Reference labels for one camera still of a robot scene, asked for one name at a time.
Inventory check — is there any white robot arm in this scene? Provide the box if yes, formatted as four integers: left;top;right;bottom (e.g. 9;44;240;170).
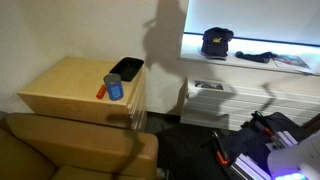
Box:
267;131;320;180

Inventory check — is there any light wooden drawer cabinet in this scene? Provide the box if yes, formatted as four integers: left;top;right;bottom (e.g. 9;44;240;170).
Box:
18;57;147;130

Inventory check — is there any photo card on heater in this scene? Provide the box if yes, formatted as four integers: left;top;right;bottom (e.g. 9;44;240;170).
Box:
195;81;223;90

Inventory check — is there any black plastic tray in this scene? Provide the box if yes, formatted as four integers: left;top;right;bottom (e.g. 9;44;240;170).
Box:
110;57;144;82

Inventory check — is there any blue cylindrical can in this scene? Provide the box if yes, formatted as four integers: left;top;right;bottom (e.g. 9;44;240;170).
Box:
103;73;124;101

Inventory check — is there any small orange cylinder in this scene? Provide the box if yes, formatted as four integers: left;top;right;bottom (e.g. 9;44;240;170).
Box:
96;85;106;99

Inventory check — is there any white radiator heater unit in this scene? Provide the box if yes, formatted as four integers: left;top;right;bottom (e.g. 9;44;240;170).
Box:
181;78;320;130

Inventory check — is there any navy baseball cap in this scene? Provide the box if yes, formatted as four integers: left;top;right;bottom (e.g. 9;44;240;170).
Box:
201;27;234;59

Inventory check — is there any black clamp with orange trigger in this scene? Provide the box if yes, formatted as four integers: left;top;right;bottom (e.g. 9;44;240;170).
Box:
251;111;276;140

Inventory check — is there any dark blue bag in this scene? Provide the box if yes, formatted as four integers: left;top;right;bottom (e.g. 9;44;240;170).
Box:
223;112;309;166

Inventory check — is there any magazine on window sill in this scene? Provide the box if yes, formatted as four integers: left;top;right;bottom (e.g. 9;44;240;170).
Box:
273;55;314;74

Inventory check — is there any tan leather armchair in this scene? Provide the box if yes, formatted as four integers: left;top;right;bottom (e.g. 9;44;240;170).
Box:
0;113;158;180

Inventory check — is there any orange handled bar clamp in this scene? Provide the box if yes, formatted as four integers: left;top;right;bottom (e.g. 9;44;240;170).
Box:
212;131;229;166

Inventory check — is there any aluminium extrusion frame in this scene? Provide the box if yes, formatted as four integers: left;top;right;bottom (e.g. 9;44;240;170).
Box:
230;131;298;180

